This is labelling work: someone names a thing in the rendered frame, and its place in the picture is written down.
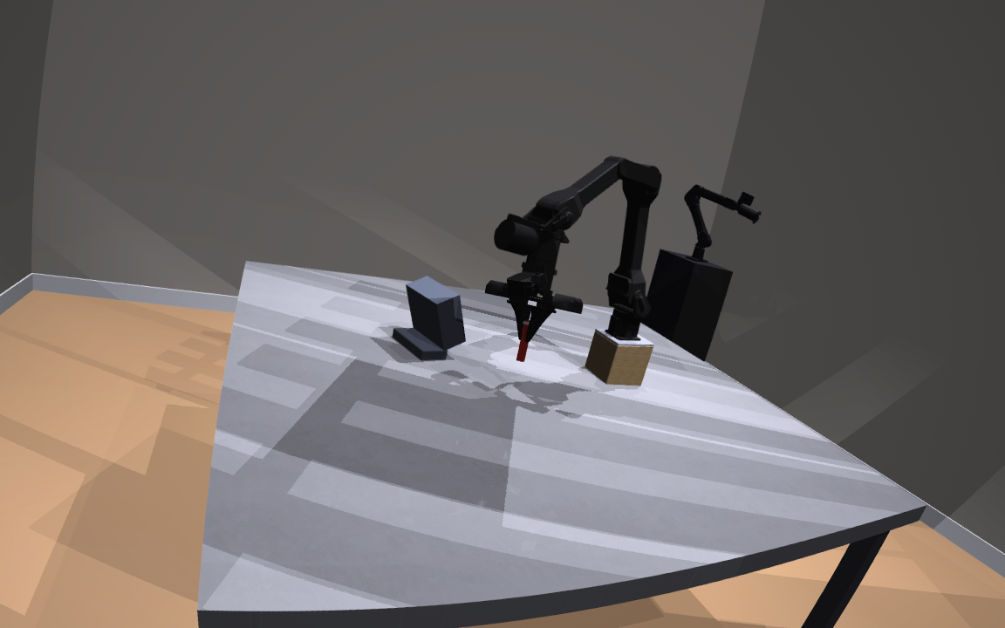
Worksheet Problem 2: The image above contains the dark red square peg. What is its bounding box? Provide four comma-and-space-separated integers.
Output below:
516, 319, 530, 362

